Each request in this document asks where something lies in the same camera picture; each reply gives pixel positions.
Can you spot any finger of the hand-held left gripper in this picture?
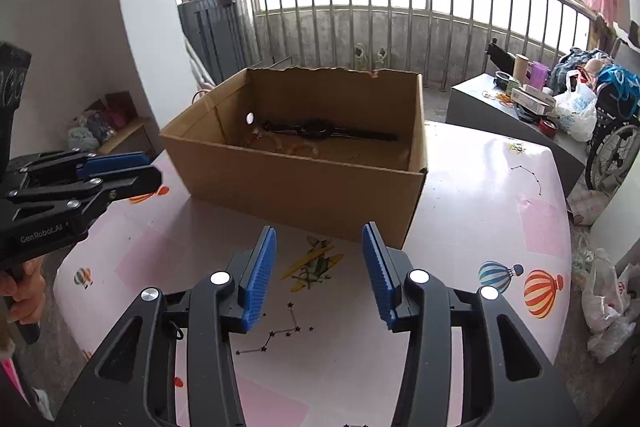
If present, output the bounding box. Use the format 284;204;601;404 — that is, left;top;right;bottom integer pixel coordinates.
4;167;163;220
5;149;152;182

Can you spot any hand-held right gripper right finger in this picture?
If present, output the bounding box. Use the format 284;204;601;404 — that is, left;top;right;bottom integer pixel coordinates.
362;222;583;427

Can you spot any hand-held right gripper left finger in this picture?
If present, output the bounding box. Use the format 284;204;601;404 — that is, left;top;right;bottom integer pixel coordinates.
52;226;278;427

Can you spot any black wrist watch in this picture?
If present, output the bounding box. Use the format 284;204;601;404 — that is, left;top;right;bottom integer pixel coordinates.
262;119;399;142

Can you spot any person's left hand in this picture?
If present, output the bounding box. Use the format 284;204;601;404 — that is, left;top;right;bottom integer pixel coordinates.
0;257;47;323

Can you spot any printed cardboard box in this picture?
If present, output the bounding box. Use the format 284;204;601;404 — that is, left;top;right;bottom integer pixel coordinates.
82;91;156;152

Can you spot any grey cabinet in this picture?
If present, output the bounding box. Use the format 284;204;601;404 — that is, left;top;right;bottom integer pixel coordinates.
178;0;251;85

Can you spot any grey side table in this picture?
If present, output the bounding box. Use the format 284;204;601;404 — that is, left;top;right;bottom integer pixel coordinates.
445;73;588;198

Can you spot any floral cloth bundle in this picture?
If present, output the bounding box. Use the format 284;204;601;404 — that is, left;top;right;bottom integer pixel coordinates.
567;184;613;225

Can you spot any white plastic bag red print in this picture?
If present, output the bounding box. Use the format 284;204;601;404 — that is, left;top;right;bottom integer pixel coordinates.
580;248;633;333

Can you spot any white flat box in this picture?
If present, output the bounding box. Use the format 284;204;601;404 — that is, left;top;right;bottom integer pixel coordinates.
510;87;557;115

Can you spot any clear plastic bag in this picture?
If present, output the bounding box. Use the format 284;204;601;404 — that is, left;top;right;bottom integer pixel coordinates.
587;307;636;363

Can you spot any black device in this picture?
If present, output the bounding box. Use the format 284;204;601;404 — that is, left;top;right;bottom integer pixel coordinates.
486;38;518;75

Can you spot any white plastic bag blue print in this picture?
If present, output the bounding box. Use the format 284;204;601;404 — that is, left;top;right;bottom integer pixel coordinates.
552;71;598;142

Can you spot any purple cup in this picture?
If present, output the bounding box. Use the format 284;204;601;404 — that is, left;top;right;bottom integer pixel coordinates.
530;61;550;90

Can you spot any metal balcony railing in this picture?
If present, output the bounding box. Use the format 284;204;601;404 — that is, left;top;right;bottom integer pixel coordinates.
250;0;608;88

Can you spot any wheelchair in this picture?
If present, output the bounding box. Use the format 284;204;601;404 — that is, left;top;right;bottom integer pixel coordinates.
585;82;640;192

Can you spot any pile of clothes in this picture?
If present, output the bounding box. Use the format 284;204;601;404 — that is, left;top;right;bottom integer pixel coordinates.
550;48;616;92

